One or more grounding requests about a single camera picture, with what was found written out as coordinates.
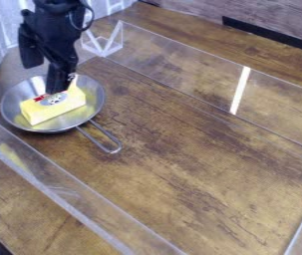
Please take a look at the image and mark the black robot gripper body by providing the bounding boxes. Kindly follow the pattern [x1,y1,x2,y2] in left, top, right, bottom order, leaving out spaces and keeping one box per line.
[20,0,85,67]

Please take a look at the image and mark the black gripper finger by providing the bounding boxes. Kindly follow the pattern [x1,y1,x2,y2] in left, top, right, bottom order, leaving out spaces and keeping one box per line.
[17,24,44,69]
[45,63,76,95]

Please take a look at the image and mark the yellow butter block toy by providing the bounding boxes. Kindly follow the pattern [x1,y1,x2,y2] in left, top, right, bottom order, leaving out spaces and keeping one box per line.
[20,83,85,126]

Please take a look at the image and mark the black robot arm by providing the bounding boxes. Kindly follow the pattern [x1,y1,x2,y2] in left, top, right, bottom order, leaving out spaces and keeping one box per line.
[17,0,85,95]

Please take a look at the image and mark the silver metal frying pan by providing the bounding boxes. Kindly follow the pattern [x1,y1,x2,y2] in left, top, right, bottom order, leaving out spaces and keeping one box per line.
[0,75,123,153]

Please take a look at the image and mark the white sheer curtain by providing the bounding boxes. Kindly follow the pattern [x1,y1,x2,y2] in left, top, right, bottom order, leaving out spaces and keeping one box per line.
[0,0,137,64]

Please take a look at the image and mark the black bar on table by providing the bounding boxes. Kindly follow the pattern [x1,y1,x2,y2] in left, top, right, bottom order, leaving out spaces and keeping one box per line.
[221,16,302,50]

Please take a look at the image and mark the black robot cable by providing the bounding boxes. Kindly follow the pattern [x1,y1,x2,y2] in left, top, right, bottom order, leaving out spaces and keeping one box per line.
[66,2,96,33]

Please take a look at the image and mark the clear acrylic tray wall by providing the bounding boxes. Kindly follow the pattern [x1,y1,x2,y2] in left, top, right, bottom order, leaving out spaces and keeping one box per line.
[0,15,302,255]

